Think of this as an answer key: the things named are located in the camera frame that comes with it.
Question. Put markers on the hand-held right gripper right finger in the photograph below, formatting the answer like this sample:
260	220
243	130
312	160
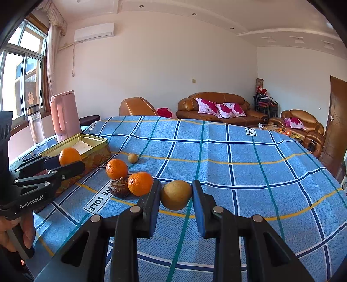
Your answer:
202	214

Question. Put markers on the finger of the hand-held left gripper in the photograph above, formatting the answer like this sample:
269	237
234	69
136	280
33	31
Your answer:
70	170
51	162

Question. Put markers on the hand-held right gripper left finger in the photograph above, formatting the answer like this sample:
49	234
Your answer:
155	214

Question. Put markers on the orange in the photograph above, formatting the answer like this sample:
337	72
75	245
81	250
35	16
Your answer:
116	168
140	183
70	156

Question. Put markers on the large yellow fruit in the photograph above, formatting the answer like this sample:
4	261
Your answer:
176	195

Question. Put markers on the gold metal tin box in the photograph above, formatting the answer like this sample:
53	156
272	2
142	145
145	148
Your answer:
97	154

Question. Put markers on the dark dried fruit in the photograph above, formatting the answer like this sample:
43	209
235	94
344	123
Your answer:
119	187

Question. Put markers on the small yellow fruit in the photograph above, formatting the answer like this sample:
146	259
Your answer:
132	157

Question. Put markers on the person's left hand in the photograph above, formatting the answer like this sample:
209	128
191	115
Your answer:
28	230

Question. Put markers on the clear drinking glass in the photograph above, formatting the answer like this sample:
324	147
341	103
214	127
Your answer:
43	147

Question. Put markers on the clear glass bottle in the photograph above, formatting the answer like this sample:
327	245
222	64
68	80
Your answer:
36	127

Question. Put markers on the pink electric kettle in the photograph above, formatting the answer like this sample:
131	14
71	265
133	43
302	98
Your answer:
67	116

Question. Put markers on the dark chair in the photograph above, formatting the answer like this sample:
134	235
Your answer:
89	119

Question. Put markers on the blue plaid tablecloth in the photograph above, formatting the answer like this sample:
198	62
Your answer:
217	151

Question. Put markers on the window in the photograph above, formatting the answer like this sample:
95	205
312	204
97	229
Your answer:
21	76

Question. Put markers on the brown leather armchair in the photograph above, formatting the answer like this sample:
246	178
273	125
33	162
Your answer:
137	107
314	135

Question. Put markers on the red pillow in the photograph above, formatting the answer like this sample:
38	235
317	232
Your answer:
164	112

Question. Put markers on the brown leather sofa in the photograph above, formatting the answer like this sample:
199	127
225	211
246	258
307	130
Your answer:
187	111

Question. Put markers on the floral pillow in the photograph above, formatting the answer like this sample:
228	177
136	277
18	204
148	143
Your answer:
295	123
231	109
207	106

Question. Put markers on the pink curtain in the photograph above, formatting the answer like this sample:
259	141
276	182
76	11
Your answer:
53	54

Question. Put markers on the cluttered coffee table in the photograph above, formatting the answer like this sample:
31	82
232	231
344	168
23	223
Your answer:
284	131

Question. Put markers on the stacked black chairs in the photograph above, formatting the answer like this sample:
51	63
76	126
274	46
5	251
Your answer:
267	105

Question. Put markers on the red plush toys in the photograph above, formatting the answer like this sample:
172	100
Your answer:
262	90

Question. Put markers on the white air conditioner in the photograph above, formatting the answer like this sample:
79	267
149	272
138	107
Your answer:
94	32

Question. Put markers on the tall patterned vase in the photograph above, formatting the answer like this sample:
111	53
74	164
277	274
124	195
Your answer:
259	82

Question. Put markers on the brown wooden door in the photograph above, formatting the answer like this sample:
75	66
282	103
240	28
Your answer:
334	124

